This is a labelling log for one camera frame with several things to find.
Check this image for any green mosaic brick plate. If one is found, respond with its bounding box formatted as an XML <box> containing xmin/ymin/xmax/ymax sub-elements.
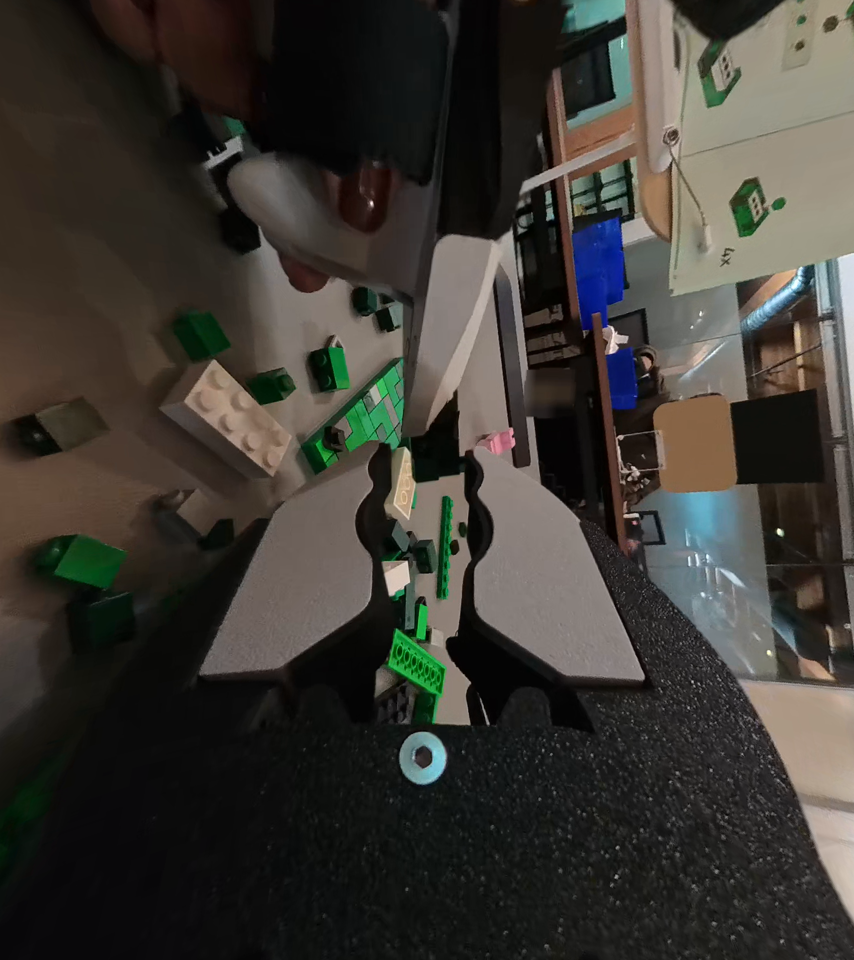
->
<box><xmin>299</xmin><ymin>358</ymin><xmax>407</xmax><ymax>475</ymax></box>

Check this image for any light green brick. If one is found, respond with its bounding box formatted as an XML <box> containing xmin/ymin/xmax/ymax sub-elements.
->
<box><xmin>33</xmin><ymin>534</ymin><xmax>128</xmax><ymax>590</ymax></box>

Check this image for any instruction booklet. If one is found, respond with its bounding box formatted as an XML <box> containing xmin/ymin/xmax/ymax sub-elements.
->
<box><xmin>670</xmin><ymin>0</ymin><xmax>854</xmax><ymax>297</ymax></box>

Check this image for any grey desk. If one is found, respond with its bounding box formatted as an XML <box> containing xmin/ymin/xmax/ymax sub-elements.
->
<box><xmin>0</xmin><ymin>0</ymin><xmax>540</xmax><ymax>864</ymax></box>

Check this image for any green brick with grey top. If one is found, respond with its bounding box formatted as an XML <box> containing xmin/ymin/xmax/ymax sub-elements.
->
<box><xmin>308</xmin><ymin>337</ymin><xmax>351</xmax><ymax>395</ymax></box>

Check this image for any wooden table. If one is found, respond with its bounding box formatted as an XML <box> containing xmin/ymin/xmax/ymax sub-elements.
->
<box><xmin>547</xmin><ymin>67</ymin><xmax>585</xmax><ymax>361</ymax></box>
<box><xmin>592</xmin><ymin>315</ymin><xmax>630</xmax><ymax>552</ymax></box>

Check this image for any cream upturned brick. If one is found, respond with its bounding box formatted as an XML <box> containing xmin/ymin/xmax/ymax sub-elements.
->
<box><xmin>384</xmin><ymin>446</ymin><xmax>419</xmax><ymax>520</ymax></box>

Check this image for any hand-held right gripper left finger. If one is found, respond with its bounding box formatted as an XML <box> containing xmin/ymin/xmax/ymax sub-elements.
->
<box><xmin>199</xmin><ymin>442</ymin><xmax>392</xmax><ymax>725</ymax></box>

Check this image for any dull green brick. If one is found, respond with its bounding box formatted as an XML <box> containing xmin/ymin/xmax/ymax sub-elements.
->
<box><xmin>67</xmin><ymin>588</ymin><xmax>135</xmax><ymax>650</ymax></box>

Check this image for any grey small brick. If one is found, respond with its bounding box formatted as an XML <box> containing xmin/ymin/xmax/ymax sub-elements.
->
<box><xmin>153</xmin><ymin>487</ymin><xmax>199</xmax><ymax>537</ymax></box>

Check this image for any blue storage bin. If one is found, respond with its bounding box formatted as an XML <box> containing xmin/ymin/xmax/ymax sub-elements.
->
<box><xmin>571</xmin><ymin>217</ymin><xmax>630</xmax><ymax>312</ymax></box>
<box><xmin>605</xmin><ymin>348</ymin><xmax>639</xmax><ymax>412</ymax></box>

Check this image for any person's left hand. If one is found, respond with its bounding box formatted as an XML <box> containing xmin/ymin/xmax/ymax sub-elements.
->
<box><xmin>89</xmin><ymin>0</ymin><xmax>398</xmax><ymax>295</ymax></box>

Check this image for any long green plate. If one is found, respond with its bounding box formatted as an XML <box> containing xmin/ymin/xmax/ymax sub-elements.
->
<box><xmin>436</xmin><ymin>495</ymin><xmax>455</xmax><ymax>601</ymax></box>

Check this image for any metal duct pipe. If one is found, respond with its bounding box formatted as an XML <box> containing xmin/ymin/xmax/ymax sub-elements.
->
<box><xmin>738</xmin><ymin>264</ymin><xmax>818</xmax><ymax>339</ymax></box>

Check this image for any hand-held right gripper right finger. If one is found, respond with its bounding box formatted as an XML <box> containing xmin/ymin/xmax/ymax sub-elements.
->
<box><xmin>445</xmin><ymin>447</ymin><xmax>647</xmax><ymax>726</ymax></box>

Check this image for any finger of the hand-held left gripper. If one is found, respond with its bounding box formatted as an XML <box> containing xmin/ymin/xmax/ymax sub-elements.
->
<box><xmin>400</xmin><ymin>234</ymin><xmax>504</xmax><ymax>444</ymax></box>

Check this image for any dark green brick assembly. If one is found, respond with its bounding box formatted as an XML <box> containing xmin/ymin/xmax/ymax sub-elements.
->
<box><xmin>406</xmin><ymin>427</ymin><xmax>467</xmax><ymax>481</ymax></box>

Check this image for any grey white brick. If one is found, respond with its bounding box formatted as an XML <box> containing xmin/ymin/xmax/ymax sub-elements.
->
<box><xmin>13</xmin><ymin>397</ymin><xmax>109</xmax><ymax>457</ymax></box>

